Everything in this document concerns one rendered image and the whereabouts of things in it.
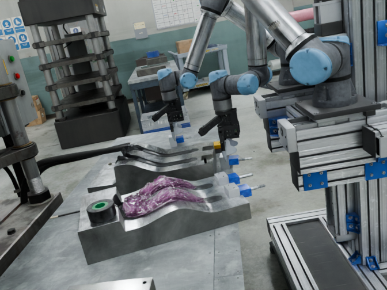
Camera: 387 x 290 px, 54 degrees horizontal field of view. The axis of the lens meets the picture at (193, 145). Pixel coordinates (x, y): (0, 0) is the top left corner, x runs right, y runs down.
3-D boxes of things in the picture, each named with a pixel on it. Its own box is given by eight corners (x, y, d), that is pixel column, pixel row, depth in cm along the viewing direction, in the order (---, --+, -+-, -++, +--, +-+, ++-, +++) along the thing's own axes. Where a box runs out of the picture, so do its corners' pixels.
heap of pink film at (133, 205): (194, 183, 132) (190, 163, 130) (208, 205, 116) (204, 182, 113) (121, 203, 128) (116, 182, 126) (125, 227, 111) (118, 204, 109)
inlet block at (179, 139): (194, 140, 201) (192, 130, 199) (195, 142, 196) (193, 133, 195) (170, 144, 201) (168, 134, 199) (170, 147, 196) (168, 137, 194)
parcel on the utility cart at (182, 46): (197, 52, 749) (195, 37, 741) (201, 53, 719) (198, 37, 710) (177, 56, 743) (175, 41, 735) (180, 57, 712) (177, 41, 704)
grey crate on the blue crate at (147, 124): (188, 115, 508) (185, 105, 504) (190, 123, 469) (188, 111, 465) (143, 124, 507) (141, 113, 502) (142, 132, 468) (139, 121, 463)
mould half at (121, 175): (216, 160, 167) (211, 131, 163) (216, 184, 143) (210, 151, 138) (109, 175, 173) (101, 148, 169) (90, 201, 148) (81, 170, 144)
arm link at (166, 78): (173, 68, 183) (156, 71, 182) (177, 90, 186) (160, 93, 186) (172, 66, 190) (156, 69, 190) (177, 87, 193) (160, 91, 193)
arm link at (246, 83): (262, 69, 140) (238, 71, 148) (246, 75, 133) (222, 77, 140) (265, 90, 143) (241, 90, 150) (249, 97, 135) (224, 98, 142)
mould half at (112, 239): (225, 186, 139) (220, 159, 136) (251, 218, 115) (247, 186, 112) (90, 222, 131) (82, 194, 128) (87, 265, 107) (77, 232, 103)
